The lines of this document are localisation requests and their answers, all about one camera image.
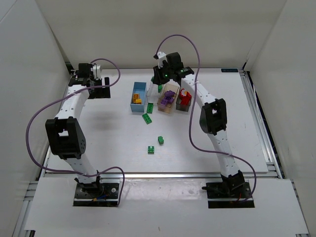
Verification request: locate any red curved lego brick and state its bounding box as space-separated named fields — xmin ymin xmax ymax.
xmin=184 ymin=91 xmax=192 ymax=101

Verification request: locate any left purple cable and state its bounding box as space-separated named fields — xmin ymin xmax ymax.
xmin=25 ymin=58 xmax=124 ymax=207

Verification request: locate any clear plastic container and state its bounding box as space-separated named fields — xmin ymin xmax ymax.
xmin=146 ymin=82 xmax=164 ymax=104

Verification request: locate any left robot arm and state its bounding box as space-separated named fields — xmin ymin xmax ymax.
xmin=45 ymin=63 xmax=111 ymax=192

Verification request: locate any smoky grey plastic container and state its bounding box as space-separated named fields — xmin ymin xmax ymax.
xmin=176 ymin=88 xmax=192 ymax=112

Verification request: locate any blue label sticker right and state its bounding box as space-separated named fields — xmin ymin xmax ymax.
xmin=221 ymin=68 xmax=238 ymax=73

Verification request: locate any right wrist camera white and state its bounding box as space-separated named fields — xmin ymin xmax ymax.
xmin=153 ymin=51 xmax=166 ymax=69

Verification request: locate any amber transparent plastic container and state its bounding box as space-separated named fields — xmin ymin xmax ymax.
xmin=157 ymin=83 xmax=179 ymax=114

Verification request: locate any light blue plastic container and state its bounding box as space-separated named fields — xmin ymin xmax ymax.
xmin=130 ymin=82 xmax=147 ymax=113

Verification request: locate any aluminium frame rail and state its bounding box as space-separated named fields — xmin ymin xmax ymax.
xmin=40 ymin=169 xmax=281 ymax=179

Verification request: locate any red long lego brick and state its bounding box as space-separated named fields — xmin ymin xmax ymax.
xmin=180 ymin=98 xmax=191 ymax=106

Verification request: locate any green lego brick bottom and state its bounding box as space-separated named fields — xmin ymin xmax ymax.
xmin=147 ymin=146 xmax=155 ymax=155

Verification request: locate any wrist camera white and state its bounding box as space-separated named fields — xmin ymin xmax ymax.
xmin=153 ymin=51 xmax=166 ymax=69
xmin=92 ymin=63 xmax=102 ymax=80

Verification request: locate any green lego plate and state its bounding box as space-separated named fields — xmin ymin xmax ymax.
xmin=142 ymin=113 xmax=152 ymax=124
xmin=146 ymin=103 xmax=154 ymax=114

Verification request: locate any purple lego brick with studs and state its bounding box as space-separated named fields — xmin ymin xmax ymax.
xmin=164 ymin=90 xmax=176 ymax=97

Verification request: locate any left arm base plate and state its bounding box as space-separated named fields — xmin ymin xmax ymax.
xmin=73 ymin=178 xmax=120 ymax=207

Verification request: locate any orange transparent lego brick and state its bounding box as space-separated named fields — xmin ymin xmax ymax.
xmin=133 ymin=93 xmax=139 ymax=101

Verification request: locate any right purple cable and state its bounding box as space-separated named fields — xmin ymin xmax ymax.
xmin=155 ymin=34 xmax=257 ymax=202

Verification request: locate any purple cable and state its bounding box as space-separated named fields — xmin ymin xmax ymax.
xmin=155 ymin=34 xmax=257 ymax=202
xmin=25 ymin=58 xmax=124 ymax=207

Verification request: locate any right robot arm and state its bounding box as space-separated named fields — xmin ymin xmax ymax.
xmin=153 ymin=51 xmax=245 ymax=197

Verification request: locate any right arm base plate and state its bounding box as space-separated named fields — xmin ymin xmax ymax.
xmin=201 ymin=182 xmax=255 ymax=209

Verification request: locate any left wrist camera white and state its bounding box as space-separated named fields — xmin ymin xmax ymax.
xmin=92 ymin=63 xmax=102 ymax=80

